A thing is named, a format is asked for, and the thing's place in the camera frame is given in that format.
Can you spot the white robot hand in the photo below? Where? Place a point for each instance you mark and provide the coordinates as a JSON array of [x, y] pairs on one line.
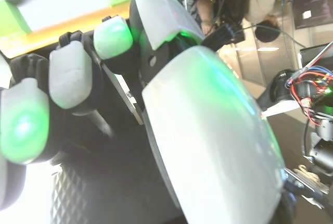
[[208, 130]]

